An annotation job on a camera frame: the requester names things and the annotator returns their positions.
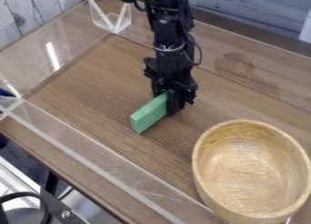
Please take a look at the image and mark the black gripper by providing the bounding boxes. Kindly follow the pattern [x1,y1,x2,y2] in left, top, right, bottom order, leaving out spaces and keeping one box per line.
[141,44,200,117]

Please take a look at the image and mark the green rectangular block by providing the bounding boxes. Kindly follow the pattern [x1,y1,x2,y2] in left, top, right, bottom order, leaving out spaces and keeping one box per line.
[129,93,168,134]

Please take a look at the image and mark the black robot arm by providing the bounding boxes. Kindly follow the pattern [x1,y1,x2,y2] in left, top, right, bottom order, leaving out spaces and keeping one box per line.
[120,0,201,115]

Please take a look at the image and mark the light wooden bowl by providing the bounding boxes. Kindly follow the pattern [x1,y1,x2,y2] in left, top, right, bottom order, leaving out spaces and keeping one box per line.
[192,119,311,224]

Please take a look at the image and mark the black table leg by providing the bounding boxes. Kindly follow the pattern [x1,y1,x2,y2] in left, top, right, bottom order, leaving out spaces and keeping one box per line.
[45,172,60,196]

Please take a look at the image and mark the clear acrylic wall panels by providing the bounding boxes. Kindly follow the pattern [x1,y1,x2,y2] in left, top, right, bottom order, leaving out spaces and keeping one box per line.
[0,4,311,224]

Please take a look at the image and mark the clear acrylic corner bracket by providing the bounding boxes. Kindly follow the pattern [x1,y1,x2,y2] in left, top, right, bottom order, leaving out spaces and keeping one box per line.
[88,0,131,34]

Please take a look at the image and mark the black cable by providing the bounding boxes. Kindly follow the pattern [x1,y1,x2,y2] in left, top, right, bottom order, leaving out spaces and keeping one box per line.
[0,191,52,224]

